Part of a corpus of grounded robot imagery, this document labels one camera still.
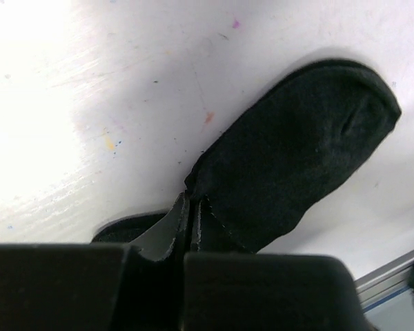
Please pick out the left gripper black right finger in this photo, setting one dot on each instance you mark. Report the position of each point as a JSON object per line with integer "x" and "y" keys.
{"x": 231, "y": 291}

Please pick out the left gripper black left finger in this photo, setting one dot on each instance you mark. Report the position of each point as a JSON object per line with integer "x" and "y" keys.
{"x": 97, "y": 286}

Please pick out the black sock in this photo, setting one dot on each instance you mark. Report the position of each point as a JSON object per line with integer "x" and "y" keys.
{"x": 297, "y": 144}

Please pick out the aluminium frame rail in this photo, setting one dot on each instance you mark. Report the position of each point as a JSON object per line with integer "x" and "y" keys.
{"x": 385, "y": 282}

